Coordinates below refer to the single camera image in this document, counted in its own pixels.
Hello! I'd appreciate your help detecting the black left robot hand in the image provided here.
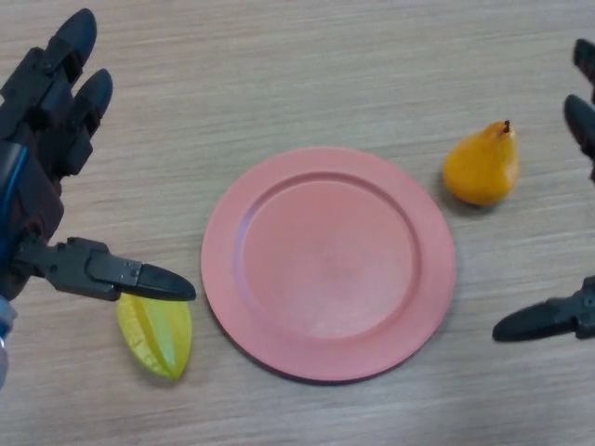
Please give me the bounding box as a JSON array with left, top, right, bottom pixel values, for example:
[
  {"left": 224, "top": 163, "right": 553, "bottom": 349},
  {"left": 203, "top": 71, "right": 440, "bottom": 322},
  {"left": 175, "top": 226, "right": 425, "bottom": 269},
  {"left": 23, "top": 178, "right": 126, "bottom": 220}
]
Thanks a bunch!
[{"left": 0, "top": 7, "right": 198, "bottom": 303}]

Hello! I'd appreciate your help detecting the yellow green starfruit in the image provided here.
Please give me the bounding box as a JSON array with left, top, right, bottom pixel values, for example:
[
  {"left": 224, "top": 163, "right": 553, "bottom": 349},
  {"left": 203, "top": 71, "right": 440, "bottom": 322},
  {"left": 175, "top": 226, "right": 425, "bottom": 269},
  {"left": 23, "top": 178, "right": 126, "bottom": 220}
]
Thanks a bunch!
[{"left": 114, "top": 292, "right": 194, "bottom": 383}]

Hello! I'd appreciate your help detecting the pink round plate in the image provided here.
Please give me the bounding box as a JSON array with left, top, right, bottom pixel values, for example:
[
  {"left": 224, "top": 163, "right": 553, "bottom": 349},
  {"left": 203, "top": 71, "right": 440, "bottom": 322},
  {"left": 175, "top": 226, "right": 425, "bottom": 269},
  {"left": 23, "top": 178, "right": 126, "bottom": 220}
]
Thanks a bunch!
[{"left": 200, "top": 146, "right": 456, "bottom": 385}]

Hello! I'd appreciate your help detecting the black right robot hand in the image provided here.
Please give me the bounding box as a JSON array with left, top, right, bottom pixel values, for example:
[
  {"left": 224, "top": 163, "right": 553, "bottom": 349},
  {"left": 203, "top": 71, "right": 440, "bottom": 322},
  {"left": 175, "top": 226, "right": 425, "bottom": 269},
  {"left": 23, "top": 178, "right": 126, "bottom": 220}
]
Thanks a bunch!
[{"left": 491, "top": 38, "right": 595, "bottom": 344}]

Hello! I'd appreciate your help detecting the yellow orange pear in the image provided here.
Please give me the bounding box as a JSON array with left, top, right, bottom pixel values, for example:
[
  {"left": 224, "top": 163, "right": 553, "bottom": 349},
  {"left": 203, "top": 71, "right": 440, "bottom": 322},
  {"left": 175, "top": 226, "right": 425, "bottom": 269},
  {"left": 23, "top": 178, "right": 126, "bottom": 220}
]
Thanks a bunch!
[{"left": 442, "top": 119, "right": 520, "bottom": 207}]

